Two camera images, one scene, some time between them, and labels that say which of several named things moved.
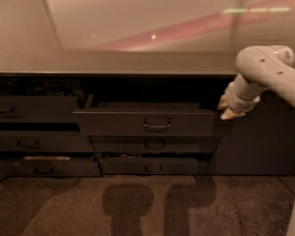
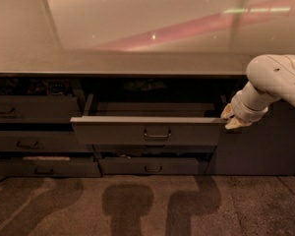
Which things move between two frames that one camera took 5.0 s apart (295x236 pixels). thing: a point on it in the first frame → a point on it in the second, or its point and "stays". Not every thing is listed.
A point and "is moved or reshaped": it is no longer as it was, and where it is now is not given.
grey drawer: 44,108 stays
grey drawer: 147,119 is moved or reshaped
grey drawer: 40,141 stays
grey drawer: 153,166 stays
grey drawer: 46,166 stays
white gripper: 236,101 → 247,111
